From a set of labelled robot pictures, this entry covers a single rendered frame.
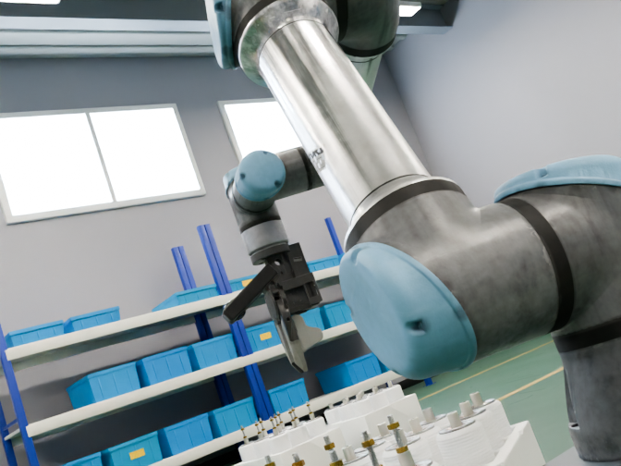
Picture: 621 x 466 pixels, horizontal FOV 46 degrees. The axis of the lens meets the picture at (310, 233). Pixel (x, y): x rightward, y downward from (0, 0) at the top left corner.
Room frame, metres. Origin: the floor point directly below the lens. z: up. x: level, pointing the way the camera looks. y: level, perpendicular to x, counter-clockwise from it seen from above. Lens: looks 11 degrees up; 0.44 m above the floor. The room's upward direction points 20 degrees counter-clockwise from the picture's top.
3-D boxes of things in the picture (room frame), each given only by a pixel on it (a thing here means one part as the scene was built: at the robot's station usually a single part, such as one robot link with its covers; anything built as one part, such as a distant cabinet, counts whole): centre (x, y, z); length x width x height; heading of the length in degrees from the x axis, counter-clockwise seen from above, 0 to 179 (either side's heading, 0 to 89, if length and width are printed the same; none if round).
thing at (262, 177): (1.14, 0.03, 0.76); 0.11 x 0.11 x 0.08; 15
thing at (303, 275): (1.24, 0.07, 0.60); 0.09 x 0.08 x 0.12; 105
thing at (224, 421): (6.02, 1.20, 0.36); 0.50 x 0.38 x 0.21; 40
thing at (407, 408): (3.94, 0.05, 0.09); 0.39 x 0.39 x 0.18; 42
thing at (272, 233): (1.24, 0.08, 0.68); 0.08 x 0.08 x 0.05
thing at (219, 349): (6.02, 1.19, 0.90); 0.50 x 0.38 x 0.21; 39
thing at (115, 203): (6.29, 1.57, 2.95); 1.90 x 0.08 x 1.00; 129
